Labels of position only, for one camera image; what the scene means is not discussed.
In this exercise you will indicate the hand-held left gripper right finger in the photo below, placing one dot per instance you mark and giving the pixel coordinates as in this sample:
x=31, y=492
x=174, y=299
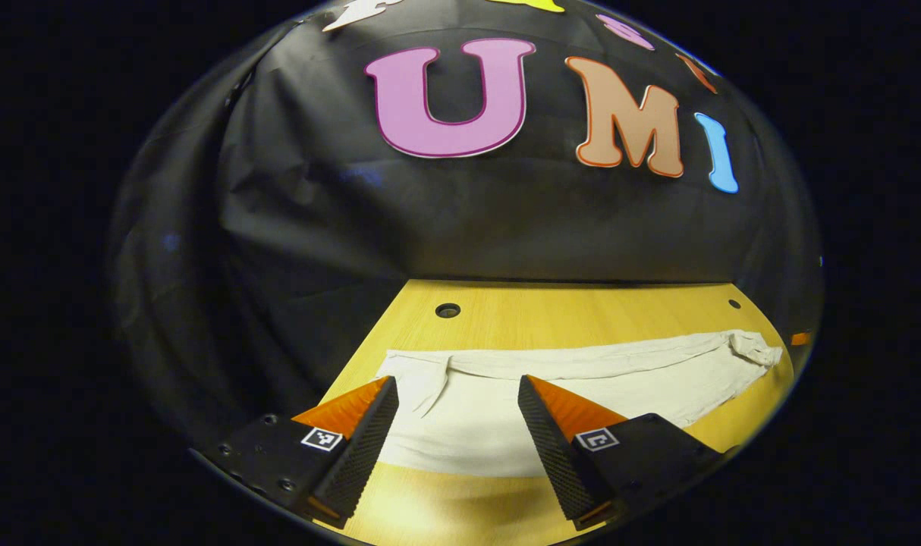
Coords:
x=555, y=455

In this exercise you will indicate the white jeans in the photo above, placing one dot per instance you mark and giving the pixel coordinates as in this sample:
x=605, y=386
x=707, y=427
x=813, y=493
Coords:
x=506, y=425

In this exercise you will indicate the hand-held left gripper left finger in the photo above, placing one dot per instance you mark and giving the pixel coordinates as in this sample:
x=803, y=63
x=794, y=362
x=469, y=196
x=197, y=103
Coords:
x=366, y=447

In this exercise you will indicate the black backdrop cloth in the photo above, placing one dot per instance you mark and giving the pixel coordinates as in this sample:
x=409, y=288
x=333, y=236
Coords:
x=445, y=220

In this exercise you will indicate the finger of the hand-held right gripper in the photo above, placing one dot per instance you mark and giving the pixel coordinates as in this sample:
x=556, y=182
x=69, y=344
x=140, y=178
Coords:
x=800, y=338

